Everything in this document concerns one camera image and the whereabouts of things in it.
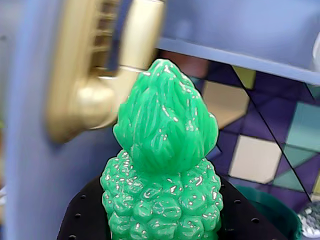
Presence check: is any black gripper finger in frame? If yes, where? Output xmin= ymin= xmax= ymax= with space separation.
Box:
xmin=56 ymin=175 xmax=113 ymax=240
xmin=216 ymin=176 xmax=289 ymax=240

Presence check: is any green printed cup recipient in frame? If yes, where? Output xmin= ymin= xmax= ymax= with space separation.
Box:
xmin=234 ymin=184 xmax=303 ymax=240

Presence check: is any gold toy telephone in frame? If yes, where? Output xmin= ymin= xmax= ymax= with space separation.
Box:
xmin=45 ymin=0 xmax=167 ymax=144

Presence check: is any green toy pineapple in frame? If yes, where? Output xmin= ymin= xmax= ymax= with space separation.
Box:
xmin=99 ymin=58 xmax=224 ymax=240

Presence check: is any metal skimmer spoon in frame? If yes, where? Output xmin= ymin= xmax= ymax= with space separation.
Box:
xmin=296 ymin=201 xmax=320 ymax=239

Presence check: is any blue toy kitchen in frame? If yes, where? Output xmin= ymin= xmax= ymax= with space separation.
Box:
xmin=0 ymin=0 xmax=320 ymax=240

